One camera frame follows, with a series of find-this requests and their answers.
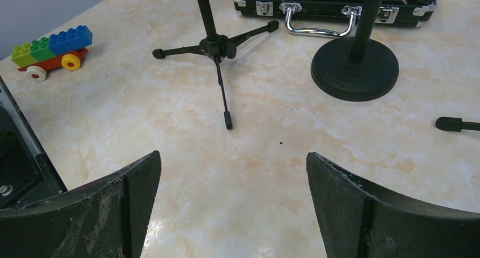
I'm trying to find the black round base mic stand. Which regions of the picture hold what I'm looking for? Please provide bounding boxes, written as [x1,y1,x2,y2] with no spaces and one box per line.
[311,0,399,102]

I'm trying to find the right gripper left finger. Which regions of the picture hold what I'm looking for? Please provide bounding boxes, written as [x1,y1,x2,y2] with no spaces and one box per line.
[1,150,161,257]

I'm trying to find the black shock mount tripod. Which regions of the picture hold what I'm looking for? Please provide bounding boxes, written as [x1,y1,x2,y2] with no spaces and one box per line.
[435,117,479,132]

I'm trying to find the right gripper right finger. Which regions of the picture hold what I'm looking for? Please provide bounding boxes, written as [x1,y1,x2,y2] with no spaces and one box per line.
[306,152,479,257]

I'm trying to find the black poker chip case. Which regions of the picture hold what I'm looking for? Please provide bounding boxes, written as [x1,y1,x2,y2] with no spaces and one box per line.
[233,0,438,37]

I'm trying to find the colourful toy blocks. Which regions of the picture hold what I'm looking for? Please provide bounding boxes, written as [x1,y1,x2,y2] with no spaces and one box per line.
[10,25,93,82]

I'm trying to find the black tripod mic stand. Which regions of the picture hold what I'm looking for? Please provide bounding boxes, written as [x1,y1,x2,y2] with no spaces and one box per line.
[152,0,279,130]

